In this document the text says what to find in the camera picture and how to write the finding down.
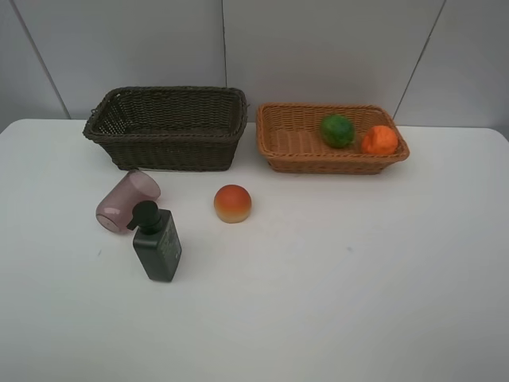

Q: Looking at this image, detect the green mango fruit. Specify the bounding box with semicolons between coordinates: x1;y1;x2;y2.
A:
320;115;355;149

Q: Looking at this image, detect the dark brown wicker basket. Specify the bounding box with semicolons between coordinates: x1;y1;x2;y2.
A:
83;86;247;172

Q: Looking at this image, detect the orange tangerine fruit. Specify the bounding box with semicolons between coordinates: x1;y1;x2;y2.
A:
361;125;398;155

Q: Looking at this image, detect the red yellow peach fruit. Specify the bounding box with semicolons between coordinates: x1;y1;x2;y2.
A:
214;185;252;224

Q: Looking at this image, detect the light orange wicker basket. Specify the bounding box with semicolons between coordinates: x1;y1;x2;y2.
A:
256;103;410;175

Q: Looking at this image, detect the dark green pump bottle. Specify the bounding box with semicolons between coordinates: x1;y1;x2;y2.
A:
126;201;182;283

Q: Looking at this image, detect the translucent purple plastic cup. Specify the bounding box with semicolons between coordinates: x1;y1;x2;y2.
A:
95;170;161;234

